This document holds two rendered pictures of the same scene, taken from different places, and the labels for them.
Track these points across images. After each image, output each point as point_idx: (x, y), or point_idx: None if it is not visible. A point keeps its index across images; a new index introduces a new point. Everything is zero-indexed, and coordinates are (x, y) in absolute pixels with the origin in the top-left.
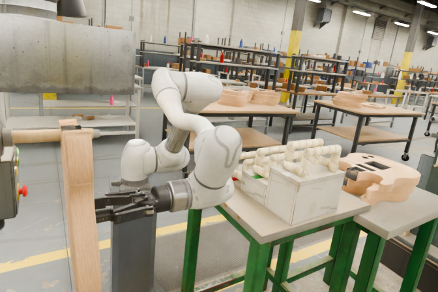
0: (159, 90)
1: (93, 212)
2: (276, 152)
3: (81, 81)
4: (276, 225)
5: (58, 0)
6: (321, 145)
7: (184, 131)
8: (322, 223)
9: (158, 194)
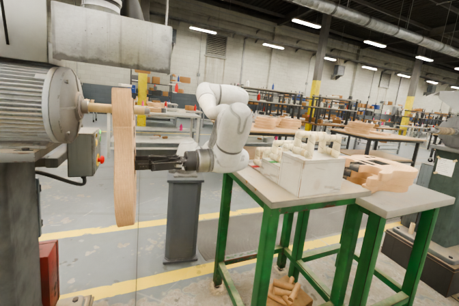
0: (200, 95)
1: (131, 151)
2: None
3: (131, 59)
4: (285, 197)
5: (125, 15)
6: None
7: None
8: (326, 199)
9: (187, 155)
